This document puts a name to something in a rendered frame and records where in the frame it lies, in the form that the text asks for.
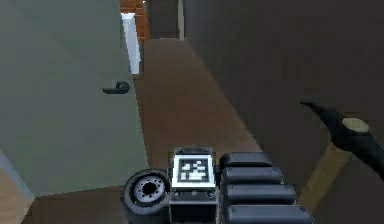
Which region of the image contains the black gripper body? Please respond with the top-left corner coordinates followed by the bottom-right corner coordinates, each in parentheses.
top-left (120, 168), bottom-right (172, 224)

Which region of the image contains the grey-green room door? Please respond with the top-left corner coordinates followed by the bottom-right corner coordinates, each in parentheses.
top-left (0, 0), bottom-right (150, 198)

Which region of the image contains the white door frame post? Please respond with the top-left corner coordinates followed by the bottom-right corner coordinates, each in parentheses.
top-left (120, 12), bottom-right (142, 75)

